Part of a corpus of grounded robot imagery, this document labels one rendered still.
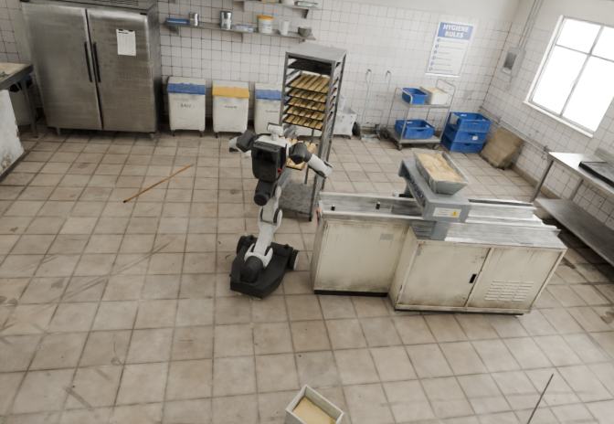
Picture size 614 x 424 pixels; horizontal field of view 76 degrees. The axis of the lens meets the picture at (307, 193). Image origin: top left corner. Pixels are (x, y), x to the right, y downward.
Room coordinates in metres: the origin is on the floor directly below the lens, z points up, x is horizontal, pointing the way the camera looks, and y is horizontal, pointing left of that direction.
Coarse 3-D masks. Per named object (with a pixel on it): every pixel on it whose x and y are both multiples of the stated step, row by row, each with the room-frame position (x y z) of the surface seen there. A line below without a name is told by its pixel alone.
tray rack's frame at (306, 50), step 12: (300, 48) 4.00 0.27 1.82; (312, 48) 4.10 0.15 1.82; (324, 48) 4.19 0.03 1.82; (336, 48) 4.29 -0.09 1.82; (324, 60) 3.71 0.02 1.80; (336, 60) 3.72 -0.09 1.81; (300, 72) 4.38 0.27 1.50; (336, 96) 4.30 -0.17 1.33; (336, 108) 4.29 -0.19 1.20; (312, 132) 4.35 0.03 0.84; (324, 180) 4.29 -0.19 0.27; (288, 192) 4.09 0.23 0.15; (300, 192) 4.13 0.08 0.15; (288, 204) 3.82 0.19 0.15; (300, 204) 3.86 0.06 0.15; (312, 216) 3.76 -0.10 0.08
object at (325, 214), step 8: (328, 216) 2.60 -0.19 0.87; (336, 216) 2.61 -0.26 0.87; (344, 216) 2.62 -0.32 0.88; (352, 216) 2.62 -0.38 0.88; (360, 216) 2.63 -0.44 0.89; (368, 216) 2.64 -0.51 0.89; (376, 216) 2.65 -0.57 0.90; (384, 216) 2.66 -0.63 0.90; (392, 216) 2.68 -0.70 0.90; (400, 216) 2.70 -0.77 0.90; (408, 216) 2.72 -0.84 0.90; (480, 224) 2.78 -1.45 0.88; (488, 224) 2.79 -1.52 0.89; (496, 224) 2.80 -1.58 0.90; (504, 224) 2.81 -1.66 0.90; (512, 224) 2.83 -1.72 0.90; (520, 224) 2.85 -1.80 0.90; (528, 224) 2.87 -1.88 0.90
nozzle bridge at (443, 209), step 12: (408, 168) 3.01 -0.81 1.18; (408, 180) 3.06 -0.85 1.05; (420, 180) 2.82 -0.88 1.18; (408, 192) 3.19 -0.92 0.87; (420, 192) 2.85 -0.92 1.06; (432, 192) 2.65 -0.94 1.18; (420, 204) 2.69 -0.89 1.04; (432, 204) 2.50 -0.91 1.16; (444, 204) 2.51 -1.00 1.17; (456, 204) 2.52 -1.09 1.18; (468, 204) 2.55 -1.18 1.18; (432, 216) 2.50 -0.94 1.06; (444, 216) 2.51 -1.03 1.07; (456, 216) 2.53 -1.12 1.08; (432, 228) 2.53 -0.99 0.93; (444, 228) 2.52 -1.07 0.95; (444, 240) 2.53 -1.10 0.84
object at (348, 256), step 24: (336, 240) 2.60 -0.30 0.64; (360, 240) 2.63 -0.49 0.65; (384, 240) 2.66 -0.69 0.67; (312, 264) 2.77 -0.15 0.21; (336, 264) 2.61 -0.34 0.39; (360, 264) 2.64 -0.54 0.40; (384, 264) 2.67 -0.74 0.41; (336, 288) 2.61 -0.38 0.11; (360, 288) 2.64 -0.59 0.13; (384, 288) 2.67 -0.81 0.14
